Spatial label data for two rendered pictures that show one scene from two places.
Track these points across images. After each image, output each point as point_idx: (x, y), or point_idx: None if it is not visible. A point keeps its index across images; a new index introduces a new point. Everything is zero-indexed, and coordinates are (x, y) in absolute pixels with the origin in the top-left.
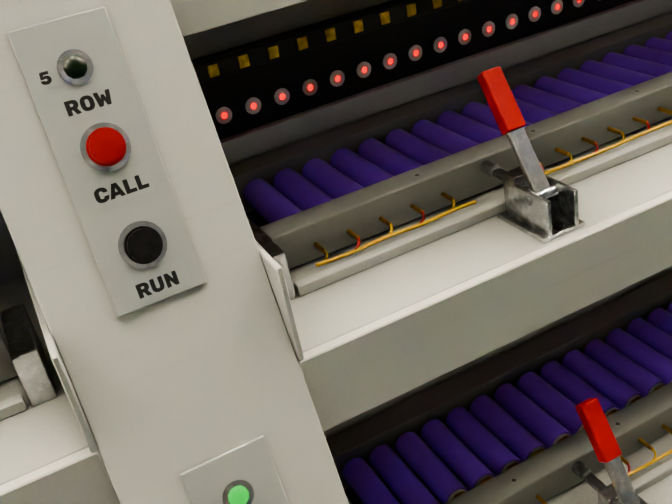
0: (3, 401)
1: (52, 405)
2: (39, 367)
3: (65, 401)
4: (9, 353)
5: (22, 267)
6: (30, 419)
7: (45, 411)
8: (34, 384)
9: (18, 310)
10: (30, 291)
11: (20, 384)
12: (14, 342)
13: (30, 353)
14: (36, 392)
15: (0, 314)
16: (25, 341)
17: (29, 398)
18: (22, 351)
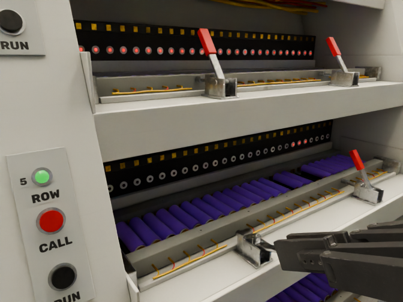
0: (391, 172)
1: (400, 175)
2: (400, 165)
3: (402, 174)
4: (394, 162)
5: (384, 145)
6: (400, 177)
7: (400, 175)
8: (398, 169)
9: (378, 156)
10: (397, 148)
11: (383, 172)
12: (392, 160)
13: (400, 162)
14: (397, 171)
15: (375, 156)
16: (394, 160)
17: (396, 172)
18: (398, 161)
